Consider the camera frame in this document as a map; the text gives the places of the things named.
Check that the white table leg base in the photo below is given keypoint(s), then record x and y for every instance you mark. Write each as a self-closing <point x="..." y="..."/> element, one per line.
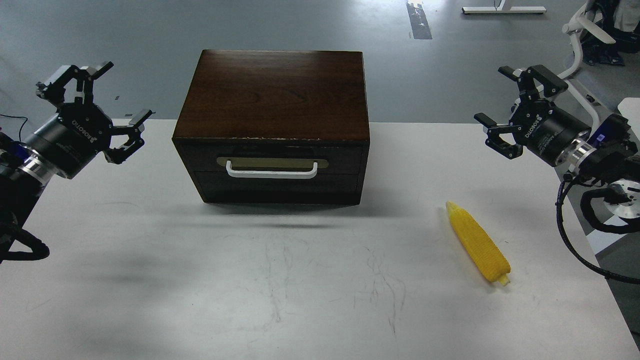
<point x="503" y="7"/>

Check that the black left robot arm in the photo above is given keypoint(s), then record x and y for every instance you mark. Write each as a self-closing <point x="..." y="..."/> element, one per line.
<point x="24" y="176"/>

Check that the white office chair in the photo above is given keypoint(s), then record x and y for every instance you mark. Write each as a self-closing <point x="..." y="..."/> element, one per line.
<point x="604" y="36"/>

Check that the dark wooden drawer cabinet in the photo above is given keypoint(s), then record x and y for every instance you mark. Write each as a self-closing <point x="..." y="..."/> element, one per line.
<point x="283" y="98"/>

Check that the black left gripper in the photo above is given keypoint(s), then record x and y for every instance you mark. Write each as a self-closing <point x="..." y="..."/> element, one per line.
<point x="78" y="131"/>

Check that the yellow corn cob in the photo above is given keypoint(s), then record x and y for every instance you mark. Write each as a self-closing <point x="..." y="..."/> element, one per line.
<point x="478" y="245"/>

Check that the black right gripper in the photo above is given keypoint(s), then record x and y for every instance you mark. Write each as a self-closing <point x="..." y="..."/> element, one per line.
<point x="539" y="125"/>

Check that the wooden drawer with white handle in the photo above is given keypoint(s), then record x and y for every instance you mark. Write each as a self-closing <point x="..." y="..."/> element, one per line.
<point x="274" y="161"/>

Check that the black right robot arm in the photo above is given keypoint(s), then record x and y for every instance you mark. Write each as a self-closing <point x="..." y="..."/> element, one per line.
<point x="602" y="157"/>

